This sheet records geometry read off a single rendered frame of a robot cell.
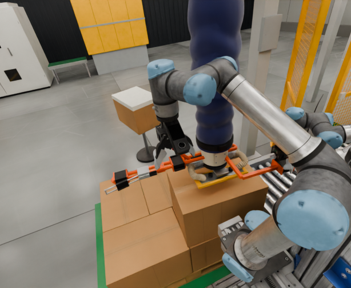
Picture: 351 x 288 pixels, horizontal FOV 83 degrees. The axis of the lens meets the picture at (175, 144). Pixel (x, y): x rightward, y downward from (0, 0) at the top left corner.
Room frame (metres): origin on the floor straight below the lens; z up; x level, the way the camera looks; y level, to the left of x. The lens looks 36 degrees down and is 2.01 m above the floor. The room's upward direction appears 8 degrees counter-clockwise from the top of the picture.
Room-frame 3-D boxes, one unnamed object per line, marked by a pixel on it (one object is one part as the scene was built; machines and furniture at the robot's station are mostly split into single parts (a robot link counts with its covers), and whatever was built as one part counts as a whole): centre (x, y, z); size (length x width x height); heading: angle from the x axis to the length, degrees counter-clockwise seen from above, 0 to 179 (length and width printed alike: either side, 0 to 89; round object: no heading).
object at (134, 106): (2.57, 0.45, 0.82); 0.60 x 0.40 x 0.40; 34
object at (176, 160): (0.94, 0.00, 1.18); 0.10 x 0.08 x 0.06; 12
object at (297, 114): (0.79, -0.57, 1.48); 0.09 x 0.08 x 0.11; 73
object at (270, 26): (2.17, -1.07, 1.62); 0.20 x 0.05 x 0.30; 106
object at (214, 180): (0.90, -0.26, 1.07); 0.34 x 0.10 x 0.05; 102
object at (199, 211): (0.99, -0.24, 0.74); 0.60 x 0.40 x 0.40; 102
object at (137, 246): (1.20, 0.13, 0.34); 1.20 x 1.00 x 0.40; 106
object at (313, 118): (0.74, -0.66, 1.48); 0.11 x 0.11 x 0.08; 73
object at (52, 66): (7.67, 3.36, 0.32); 1.25 x 0.50 x 0.64; 108
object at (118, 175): (0.88, 0.35, 1.18); 0.08 x 0.07 x 0.05; 102
